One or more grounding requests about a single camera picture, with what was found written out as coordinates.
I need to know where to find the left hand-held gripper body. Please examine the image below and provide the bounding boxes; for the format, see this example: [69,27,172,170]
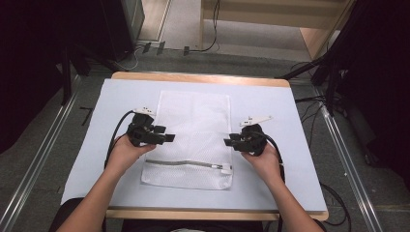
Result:
[126,106,162,148]

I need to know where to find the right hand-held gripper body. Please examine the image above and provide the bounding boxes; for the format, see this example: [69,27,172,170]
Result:
[229,115,274,158]

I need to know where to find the white mesh laundry bag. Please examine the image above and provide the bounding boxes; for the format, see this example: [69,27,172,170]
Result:
[140,90,234,191]

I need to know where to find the person's right hand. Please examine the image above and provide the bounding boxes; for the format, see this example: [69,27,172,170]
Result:
[241,142,286,188]

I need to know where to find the person's left hand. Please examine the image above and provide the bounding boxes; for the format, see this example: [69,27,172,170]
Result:
[103,134,158,178]

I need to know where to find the pale blue table mat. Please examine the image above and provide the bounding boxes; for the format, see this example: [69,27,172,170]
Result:
[60,78,329,213]

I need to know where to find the person's dark clothing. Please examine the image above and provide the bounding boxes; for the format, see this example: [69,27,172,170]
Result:
[119,219,265,232]

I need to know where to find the black metal stand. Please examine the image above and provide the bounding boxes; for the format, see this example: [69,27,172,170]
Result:
[274,32,344,115]
[60,44,73,106]

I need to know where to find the black cabinet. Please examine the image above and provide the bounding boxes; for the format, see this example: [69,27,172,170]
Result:
[100,0,146,63]

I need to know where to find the light wooden shelf unit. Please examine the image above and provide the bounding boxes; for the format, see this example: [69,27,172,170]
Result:
[198,0,356,61]

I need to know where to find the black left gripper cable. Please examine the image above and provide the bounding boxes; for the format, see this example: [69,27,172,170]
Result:
[102,109,135,170]

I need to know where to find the black floor cables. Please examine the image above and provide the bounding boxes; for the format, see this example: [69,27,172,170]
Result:
[291,61,346,149]

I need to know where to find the white floor cable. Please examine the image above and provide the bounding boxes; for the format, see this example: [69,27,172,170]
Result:
[119,43,147,72]

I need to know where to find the metal floor rail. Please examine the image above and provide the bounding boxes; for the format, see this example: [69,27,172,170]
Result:
[0,75,82,232]
[312,86,385,232]

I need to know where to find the black hanging cable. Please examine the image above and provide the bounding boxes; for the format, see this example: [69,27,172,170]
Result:
[189,0,222,53]

